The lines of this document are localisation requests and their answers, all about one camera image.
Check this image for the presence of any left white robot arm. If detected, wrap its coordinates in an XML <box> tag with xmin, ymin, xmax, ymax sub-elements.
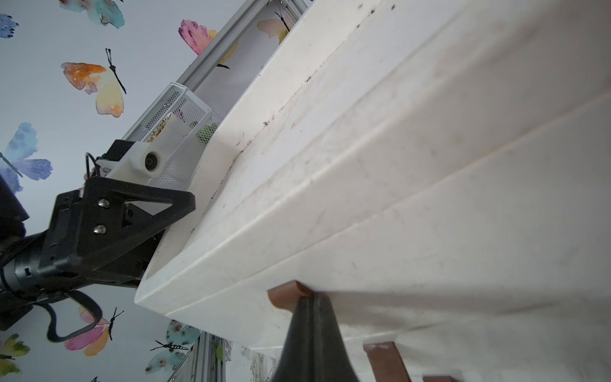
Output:
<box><xmin>1</xmin><ymin>177</ymin><xmax>196</xmax><ymax>343</ymax></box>

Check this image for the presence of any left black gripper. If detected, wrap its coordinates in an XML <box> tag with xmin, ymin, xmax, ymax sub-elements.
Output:
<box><xmin>35</xmin><ymin>178</ymin><xmax>196</xmax><ymax>289</ymax></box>

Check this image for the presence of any white plastic drawer cabinet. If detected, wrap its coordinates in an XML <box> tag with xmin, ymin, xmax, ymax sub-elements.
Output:
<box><xmin>135</xmin><ymin>1</ymin><xmax>610</xmax><ymax>381</ymax></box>

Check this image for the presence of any white mesh wall basket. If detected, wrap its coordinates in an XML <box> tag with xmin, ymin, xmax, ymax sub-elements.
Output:
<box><xmin>124</xmin><ymin>83</ymin><xmax>221</xmax><ymax>190</ymax></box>

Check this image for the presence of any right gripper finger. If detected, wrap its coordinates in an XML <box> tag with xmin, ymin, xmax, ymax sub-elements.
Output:
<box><xmin>272</xmin><ymin>294</ymin><xmax>358</xmax><ymax>382</ymax></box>

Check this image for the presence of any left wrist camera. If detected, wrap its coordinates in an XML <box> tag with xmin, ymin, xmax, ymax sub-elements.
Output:
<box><xmin>96</xmin><ymin>139</ymin><xmax>173</xmax><ymax>185</ymax></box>

